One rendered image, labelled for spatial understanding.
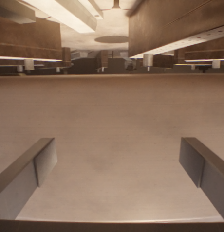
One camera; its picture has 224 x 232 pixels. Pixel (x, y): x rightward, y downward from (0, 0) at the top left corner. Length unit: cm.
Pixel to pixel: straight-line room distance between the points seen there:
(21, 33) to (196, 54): 187
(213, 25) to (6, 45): 145
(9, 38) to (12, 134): 142
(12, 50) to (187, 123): 156
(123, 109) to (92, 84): 6
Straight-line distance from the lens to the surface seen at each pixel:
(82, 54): 389
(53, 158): 17
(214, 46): 229
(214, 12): 76
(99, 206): 34
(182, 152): 17
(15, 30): 173
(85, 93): 25
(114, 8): 161
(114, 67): 620
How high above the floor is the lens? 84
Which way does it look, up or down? 14 degrees up
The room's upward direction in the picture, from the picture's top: 179 degrees clockwise
